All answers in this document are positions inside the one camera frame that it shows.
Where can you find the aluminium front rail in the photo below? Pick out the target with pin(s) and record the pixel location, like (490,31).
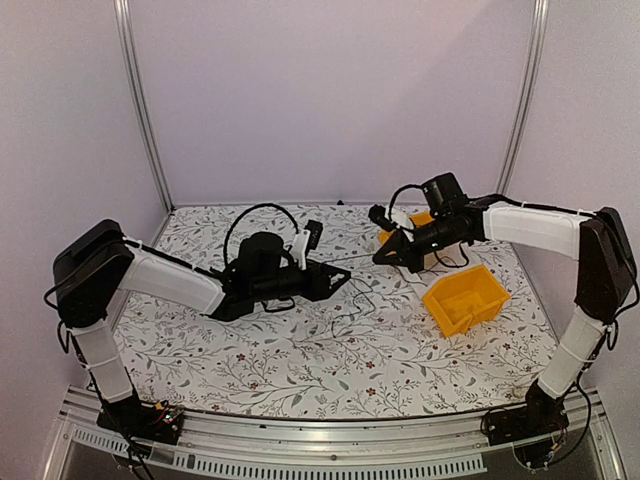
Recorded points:
(450,446)

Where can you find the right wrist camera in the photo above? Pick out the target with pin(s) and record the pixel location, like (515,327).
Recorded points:
(390,219)

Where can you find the yellow bin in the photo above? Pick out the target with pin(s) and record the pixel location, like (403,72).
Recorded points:
(418,219)
(460,300)

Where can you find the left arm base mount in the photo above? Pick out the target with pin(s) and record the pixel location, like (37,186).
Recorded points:
(161,422)

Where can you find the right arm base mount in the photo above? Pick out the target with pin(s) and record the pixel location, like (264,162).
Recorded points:
(541,423)

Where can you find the far yellow bin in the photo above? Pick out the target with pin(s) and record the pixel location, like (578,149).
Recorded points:
(418,219)

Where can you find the right aluminium frame post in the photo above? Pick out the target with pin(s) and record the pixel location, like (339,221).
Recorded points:
(527,90)

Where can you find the left aluminium frame post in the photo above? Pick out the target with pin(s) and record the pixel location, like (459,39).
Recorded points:
(122,10)

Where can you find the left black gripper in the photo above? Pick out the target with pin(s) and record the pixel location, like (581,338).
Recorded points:
(319,277)

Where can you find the white translucent bin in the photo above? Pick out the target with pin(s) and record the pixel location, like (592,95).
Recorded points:
(443,263)

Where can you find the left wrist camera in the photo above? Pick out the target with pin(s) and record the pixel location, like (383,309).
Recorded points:
(305,241)

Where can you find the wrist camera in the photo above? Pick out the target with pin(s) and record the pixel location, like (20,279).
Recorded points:
(305,241)
(390,219)

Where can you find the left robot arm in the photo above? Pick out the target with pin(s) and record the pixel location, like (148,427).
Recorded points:
(88,273)

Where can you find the near yellow bin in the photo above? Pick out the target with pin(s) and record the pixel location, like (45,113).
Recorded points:
(460,300)

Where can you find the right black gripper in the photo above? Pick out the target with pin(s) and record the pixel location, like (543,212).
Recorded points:
(408,256)

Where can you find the aluminium frame post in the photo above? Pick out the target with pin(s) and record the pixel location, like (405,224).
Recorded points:
(122,10)
(527,90)

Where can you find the floral table mat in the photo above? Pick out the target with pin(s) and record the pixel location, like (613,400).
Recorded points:
(371,351)

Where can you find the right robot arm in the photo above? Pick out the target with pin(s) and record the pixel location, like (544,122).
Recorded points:
(596,240)

